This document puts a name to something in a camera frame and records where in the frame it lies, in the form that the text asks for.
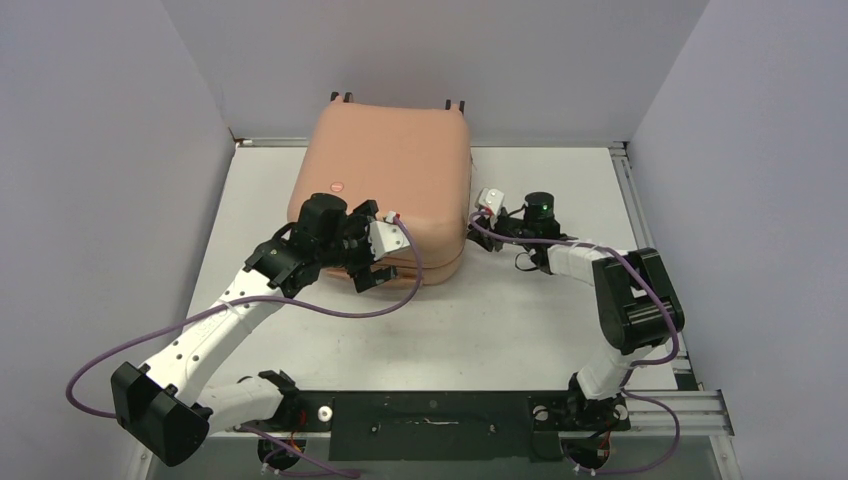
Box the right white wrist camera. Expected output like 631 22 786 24
475 187 505 216

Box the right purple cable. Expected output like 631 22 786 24
468 211 682 477

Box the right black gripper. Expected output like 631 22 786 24
465 208 535 252

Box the pink suitcase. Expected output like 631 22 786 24
287 93 472 285

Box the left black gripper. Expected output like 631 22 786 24
317 204 396 290

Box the aluminium frame rail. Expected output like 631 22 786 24
125 139 743 480

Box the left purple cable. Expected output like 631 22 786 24
64 217 425 480

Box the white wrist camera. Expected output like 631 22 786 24
368 211 410 260
475 187 505 216

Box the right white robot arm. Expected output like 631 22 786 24
467 188 685 428

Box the purple cable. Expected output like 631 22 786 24
64 217 425 480
468 211 682 477

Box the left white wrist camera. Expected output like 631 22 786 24
368 211 410 260

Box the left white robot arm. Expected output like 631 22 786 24
110 193 411 467

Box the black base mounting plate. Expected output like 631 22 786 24
250 390 630 462

